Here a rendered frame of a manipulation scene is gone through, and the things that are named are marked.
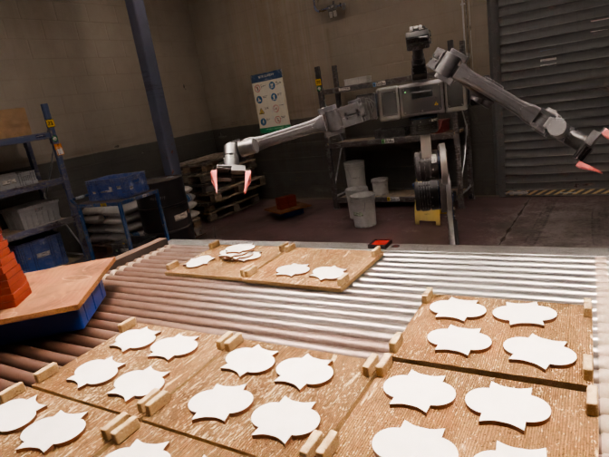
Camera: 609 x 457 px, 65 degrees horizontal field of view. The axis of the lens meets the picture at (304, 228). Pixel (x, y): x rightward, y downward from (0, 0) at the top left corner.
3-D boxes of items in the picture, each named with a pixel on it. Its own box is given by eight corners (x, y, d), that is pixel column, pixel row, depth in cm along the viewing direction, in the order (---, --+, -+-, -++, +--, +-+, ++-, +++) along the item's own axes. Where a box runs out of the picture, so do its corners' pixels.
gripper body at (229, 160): (217, 179, 172) (217, 162, 176) (245, 179, 174) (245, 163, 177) (216, 168, 167) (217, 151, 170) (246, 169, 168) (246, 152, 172)
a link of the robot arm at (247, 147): (239, 161, 185) (232, 140, 183) (266, 154, 182) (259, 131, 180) (228, 167, 174) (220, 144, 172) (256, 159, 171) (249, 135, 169)
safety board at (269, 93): (260, 133, 769) (250, 74, 745) (291, 130, 735) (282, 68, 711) (259, 133, 767) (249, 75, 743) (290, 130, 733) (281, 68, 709)
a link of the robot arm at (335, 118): (365, 125, 172) (358, 98, 170) (330, 136, 176) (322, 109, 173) (371, 118, 214) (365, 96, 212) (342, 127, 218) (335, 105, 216)
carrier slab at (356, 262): (294, 250, 203) (294, 247, 203) (383, 255, 181) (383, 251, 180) (243, 282, 175) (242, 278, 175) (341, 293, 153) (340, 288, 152)
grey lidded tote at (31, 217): (46, 219, 562) (40, 199, 556) (65, 218, 544) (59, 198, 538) (4, 231, 520) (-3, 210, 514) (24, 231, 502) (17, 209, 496)
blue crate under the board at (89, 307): (25, 310, 182) (17, 286, 179) (108, 294, 185) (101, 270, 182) (-15, 349, 152) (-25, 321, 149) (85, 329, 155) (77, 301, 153)
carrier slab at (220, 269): (219, 247, 226) (218, 244, 225) (292, 249, 205) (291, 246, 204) (165, 275, 197) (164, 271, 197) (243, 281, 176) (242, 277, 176)
